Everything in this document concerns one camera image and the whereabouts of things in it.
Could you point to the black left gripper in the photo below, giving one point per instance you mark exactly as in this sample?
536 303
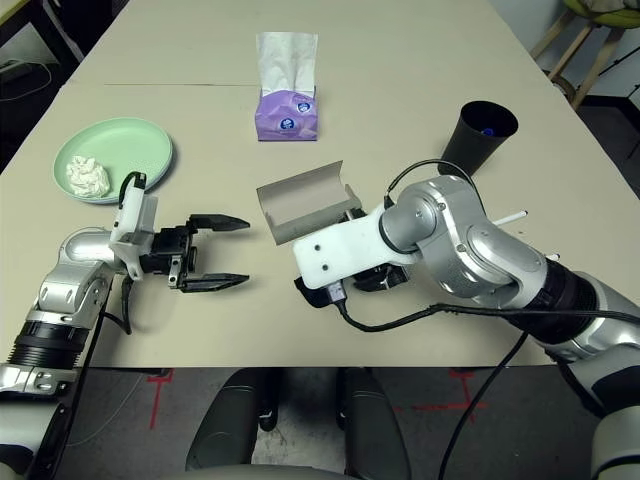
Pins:
170 252

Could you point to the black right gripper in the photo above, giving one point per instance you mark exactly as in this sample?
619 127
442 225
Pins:
400 274

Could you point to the grey glasses case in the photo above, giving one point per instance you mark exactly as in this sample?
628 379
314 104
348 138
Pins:
300 200

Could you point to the light green plate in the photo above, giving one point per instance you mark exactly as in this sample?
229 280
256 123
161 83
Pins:
125 145

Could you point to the white tissue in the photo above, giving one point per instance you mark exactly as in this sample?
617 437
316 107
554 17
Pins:
87 175

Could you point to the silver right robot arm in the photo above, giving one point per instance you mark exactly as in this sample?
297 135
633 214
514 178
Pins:
450 225

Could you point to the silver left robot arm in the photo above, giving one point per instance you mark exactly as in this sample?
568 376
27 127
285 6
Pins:
65 280

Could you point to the light blue plate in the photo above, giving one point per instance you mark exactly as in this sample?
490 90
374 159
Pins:
169 167

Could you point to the black table foot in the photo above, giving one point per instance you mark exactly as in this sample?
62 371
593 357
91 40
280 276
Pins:
159 373

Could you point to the purple tissue pack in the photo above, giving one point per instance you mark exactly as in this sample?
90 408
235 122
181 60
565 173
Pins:
285 122

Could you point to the black cup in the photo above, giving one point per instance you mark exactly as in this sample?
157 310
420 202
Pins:
470 145

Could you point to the red floor tape mark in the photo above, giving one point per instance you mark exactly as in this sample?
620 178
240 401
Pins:
156 400

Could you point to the blue-capped pen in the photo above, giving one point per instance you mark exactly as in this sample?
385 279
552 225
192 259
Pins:
487 131

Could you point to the dark grey robot left leg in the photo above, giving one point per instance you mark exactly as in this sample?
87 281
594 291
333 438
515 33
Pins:
225 430

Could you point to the dark grey robot leg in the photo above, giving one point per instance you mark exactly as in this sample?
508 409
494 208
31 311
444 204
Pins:
225 430
375 430

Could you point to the red floor tape cross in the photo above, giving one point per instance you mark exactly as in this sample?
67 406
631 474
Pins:
465 395

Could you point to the dark grey robot right leg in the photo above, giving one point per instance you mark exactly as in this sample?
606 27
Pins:
375 430

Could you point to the black bag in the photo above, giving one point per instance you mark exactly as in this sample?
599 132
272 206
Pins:
20 125

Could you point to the beige side table black legs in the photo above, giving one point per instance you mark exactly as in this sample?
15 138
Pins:
67 40

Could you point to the green stool with wooden legs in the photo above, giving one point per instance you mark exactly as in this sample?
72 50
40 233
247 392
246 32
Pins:
565 50

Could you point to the black tripod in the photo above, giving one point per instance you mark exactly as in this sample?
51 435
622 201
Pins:
620 57

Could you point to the beige cushion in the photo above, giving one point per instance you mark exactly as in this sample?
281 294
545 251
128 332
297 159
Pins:
600 4

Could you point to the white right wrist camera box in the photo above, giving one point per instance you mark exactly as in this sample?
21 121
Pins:
345 245

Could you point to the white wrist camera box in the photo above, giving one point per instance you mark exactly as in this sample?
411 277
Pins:
345 245
132 220

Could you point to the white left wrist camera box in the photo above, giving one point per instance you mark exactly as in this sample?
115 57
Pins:
132 220

